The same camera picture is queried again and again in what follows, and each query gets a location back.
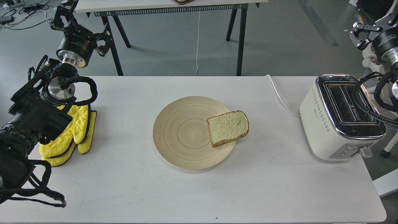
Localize yellow oven mitt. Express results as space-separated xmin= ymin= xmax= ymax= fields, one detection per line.
xmin=39 ymin=110 xmax=97 ymax=167
xmin=39 ymin=104 xmax=91 ymax=159

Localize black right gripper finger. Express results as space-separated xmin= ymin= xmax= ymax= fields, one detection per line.
xmin=349 ymin=22 xmax=383 ymax=50
xmin=374 ymin=3 xmax=398 ymax=30

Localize yellow oven mitt lower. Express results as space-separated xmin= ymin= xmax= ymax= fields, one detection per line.
xmin=39 ymin=110 xmax=97 ymax=167

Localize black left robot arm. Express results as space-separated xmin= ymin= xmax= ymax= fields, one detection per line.
xmin=1 ymin=0 xmax=112 ymax=207

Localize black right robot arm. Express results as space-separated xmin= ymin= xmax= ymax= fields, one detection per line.
xmin=349 ymin=0 xmax=398 ymax=113

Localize slice of bread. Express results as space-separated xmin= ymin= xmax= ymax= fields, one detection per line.
xmin=206 ymin=110 xmax=250 ymax=147

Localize cream and chrome toaster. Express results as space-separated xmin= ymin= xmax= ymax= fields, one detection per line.
xmin=299 ymin=74 xmax=386 ymax=161

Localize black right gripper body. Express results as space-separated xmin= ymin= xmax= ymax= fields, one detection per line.
xmin=372 ymin=26 xmax=398 ymax=64

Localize round bamboo plate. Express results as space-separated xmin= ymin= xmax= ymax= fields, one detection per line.
xmin=153 ymin=96 xmax=235 ymax=170

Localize white background table black legs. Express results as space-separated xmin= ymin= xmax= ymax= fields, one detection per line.
xmin=74 ymin=0 xmax=263 ymax=76

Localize cables on floor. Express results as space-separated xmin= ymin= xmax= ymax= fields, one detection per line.
xmin=0 ymin=0 xmax=59 ymax=31

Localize thin white hanging cable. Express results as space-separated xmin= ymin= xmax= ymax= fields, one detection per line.
xmin=195 ymin=11 xmax=201 ymax=77

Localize yellow oven mitt upper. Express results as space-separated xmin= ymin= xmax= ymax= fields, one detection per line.
xmin=39 ymin=104 xmax=91 ymax=159

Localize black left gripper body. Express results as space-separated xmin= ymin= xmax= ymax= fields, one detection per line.
xmin=56 ymin=26 xmax=103 ymax=68

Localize white toaster power cable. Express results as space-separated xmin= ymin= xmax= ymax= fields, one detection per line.
xmin=265 ymin=74 xmax=301 ymax=118

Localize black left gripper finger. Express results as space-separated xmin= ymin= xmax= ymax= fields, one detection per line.
xmin=95 ymin=30 xmax=113 ymax=57
xmin=51 ymin=0 xmax=78 ymax=31

